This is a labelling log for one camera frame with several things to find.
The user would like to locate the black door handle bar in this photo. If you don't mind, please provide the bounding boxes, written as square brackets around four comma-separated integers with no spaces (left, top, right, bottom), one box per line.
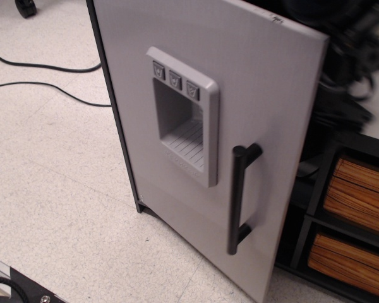
[227,143,263,256]

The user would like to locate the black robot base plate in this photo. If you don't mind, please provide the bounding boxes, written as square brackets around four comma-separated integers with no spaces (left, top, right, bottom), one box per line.
[9,268,65,303]

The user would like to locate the black floor cable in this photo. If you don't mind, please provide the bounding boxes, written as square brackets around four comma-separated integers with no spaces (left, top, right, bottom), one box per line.
[0,49,102,73]
[0,81,112,107]

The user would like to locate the lower black floor cable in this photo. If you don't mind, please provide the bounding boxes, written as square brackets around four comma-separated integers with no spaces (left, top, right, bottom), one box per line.
[0,81,112,107]

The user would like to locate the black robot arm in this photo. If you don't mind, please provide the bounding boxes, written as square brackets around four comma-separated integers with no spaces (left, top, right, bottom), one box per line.
[252,1,379,132]

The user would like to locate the grey toy fridge door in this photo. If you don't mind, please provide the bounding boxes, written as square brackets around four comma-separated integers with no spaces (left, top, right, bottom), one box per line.
[87,1,328,302]

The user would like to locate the grey water dispenser panel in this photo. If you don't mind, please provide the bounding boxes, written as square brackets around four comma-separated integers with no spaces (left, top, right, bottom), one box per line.
[147,46,220,188]

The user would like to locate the black braided cable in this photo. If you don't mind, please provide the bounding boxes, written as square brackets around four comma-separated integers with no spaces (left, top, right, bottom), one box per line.
[0,275,29,303]

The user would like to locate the black caster wheel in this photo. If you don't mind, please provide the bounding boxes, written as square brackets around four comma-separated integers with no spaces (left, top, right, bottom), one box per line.
[15,0,37,18]

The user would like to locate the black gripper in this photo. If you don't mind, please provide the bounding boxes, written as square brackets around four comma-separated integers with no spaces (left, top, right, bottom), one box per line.
[312,85,373,131]

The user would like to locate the upper black floor cable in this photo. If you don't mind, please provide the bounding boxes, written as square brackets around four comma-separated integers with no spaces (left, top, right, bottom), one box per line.
[0,49,102,73]

